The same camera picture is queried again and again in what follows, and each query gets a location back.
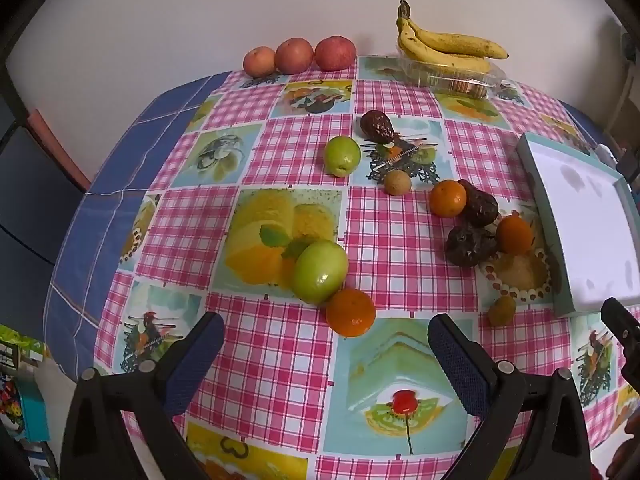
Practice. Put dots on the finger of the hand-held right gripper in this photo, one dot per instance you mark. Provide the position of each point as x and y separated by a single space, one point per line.
625 330

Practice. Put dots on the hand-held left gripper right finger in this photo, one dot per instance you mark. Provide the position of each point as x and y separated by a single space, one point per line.
457 365

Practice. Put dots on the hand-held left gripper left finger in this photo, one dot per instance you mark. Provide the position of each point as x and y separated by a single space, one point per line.
197 360

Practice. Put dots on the small brown-green kiwi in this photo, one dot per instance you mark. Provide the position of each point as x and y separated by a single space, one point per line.
501 310
397 182

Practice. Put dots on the white tray with teal rim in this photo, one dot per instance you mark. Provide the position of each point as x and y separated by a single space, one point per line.
590 230

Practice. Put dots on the orange mandarin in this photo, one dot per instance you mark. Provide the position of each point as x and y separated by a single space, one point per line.
448 198
514 234
350 312

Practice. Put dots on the dark brown wrinkled fruit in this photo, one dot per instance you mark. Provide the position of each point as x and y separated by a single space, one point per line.
482 207
377 126
470 245

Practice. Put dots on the large green round fruit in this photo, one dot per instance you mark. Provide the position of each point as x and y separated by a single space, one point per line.
320 271

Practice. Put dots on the small green round fruit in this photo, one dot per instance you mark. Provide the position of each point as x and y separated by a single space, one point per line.
342 156

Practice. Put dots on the person's right hand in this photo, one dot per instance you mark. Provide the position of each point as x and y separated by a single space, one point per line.
627 455

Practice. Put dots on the pink checked printed tablecloth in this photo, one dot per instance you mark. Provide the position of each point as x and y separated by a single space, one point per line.
280 360

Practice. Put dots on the colourful cardboard box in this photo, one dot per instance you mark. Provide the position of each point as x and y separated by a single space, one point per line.
30 410

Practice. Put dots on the clear plastic container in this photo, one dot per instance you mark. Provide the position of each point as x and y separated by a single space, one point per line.
450 82

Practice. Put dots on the small orange-red apple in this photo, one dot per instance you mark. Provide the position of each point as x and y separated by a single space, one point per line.
259 61

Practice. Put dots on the red apple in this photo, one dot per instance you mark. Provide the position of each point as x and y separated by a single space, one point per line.
294 55
335 53

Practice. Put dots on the yellow banana bunch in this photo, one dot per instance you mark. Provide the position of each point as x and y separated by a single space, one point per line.
450 42

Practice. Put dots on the red chair with black frame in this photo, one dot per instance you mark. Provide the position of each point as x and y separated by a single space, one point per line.
55 145

